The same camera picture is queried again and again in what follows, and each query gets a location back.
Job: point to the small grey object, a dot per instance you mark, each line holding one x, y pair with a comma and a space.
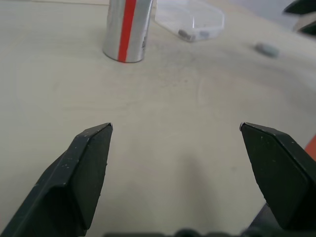
267, 50

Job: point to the clear plastic tray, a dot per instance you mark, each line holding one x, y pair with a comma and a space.
209, 17

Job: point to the silver red can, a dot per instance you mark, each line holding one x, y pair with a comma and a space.
113, 29

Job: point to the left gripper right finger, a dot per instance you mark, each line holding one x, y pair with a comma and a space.
284, 172

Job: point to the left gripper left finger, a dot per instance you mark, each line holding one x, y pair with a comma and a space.
61, 185

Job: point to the orange sheet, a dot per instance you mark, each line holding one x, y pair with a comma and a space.
312, 148

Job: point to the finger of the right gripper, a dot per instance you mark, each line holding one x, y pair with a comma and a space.
310, 28
302, 6

